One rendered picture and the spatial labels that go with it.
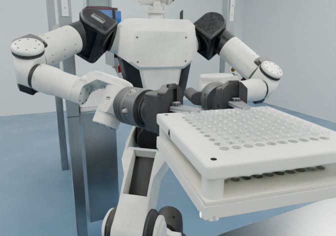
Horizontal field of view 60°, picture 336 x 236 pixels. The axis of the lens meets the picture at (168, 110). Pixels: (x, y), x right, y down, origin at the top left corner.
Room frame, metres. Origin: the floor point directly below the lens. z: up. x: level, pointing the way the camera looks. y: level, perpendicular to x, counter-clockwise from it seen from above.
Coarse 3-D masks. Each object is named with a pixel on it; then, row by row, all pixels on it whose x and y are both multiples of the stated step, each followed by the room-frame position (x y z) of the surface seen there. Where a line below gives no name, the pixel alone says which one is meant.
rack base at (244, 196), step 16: (160, 144) 0.51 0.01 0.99; (176, 160) 0.42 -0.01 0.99; (176, 176) 0.41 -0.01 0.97; (192, 176) 0.37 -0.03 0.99; (240, 176) 0.37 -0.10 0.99; (272, 176) 0.37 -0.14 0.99; (288, 176) 0.37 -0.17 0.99; (304, 176) 0.37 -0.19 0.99; (320, 176) 0.37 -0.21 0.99; (192, 192) 0.34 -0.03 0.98; (224, 192) 0.33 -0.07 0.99; (240, 192) 0.33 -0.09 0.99; (256, 192) 0.33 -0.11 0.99; (272, 192) 0.33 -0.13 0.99; (288, 192) 0.33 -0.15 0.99; (304, 192) 0.34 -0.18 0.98; (320, 192) 0.35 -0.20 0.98; (208, 208) 0.30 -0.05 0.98; (224, 208) 0.31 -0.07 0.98; (240, 208) 0.32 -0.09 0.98; (256, 208) 0.32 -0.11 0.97
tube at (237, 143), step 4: (232, 140) 0.36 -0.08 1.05; (236, 140) 0.37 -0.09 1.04; (240, 140) 0.36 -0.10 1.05; (232, 144) 0.36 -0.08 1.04; (236, 144) 0.36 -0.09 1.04; (240, 144) 0.36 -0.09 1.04; (236, 148) 0.35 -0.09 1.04; (240, 148) 0.36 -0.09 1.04; (232, 180) 0.36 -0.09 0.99; (236, 180) 0.36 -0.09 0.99
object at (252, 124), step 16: (208, 112) 0.51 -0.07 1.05; (224, 112) 0.52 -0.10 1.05; (240, 112) 0.51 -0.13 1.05; (256, 112) 0.51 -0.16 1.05; (224, 128) 0.43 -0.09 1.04; (240, 128) 0.42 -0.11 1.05; (256, 128) 0.41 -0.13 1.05; (272, 128) 0.43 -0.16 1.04; (288, 128) 0.42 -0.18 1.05; (304, 128) 0.42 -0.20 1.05
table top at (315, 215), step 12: (312, 204) 0.53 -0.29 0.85; (324, 204) 0.53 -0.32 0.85; (276, 216) 0.49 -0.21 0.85; (288, 216) 0.49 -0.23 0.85; (300, 216) 0.49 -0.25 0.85; (312, 216) 0.49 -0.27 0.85; (324, 216) 0.49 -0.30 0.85; (240, 228) 0.45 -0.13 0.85; (252, 228) 0.45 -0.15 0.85; (264, 228) 0.45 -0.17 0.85; (276, 228) 0.45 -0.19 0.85; (288, 228) 0.45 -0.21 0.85; (300, 228) 0.45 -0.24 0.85; (312, 228) 0.45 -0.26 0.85; (324, 228) 0.45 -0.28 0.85
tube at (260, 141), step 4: (256, 136) 0.37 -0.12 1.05; (260, 136) 0.38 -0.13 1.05; (256, 140) 0.37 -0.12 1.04; (260, 140) 0.36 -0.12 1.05; (264, 140) 0.36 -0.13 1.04; (256, 144) 0.37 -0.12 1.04; (260, 144) 0.36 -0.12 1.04; (264, 144) 0.37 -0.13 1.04; (256, 176) 0.36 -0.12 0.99; (260, 176) 0.36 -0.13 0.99
